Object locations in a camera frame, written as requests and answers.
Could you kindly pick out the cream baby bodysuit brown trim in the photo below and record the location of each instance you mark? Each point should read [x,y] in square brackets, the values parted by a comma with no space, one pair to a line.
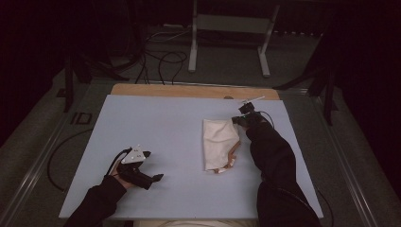
[219,145]

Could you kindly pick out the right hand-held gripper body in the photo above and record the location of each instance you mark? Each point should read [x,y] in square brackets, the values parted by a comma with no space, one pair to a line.
[252,117]

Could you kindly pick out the white metal stand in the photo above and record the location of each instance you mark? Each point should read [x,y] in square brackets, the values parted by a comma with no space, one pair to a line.
[233,23]

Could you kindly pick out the person's left hand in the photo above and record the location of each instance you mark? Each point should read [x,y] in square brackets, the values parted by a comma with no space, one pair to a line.
[120,178]

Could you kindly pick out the light blue mat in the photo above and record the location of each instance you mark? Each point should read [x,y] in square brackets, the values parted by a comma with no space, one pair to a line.
[173,132]

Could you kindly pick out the black tripod stand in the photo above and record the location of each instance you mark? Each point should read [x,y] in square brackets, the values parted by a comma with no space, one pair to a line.
[68,85]
[327,94]

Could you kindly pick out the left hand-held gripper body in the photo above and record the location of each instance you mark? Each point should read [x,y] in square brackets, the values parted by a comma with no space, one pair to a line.
[134,156]

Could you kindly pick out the aluminium floor rail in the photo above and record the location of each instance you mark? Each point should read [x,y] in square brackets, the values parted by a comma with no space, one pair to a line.
[346,170]
[31,176]

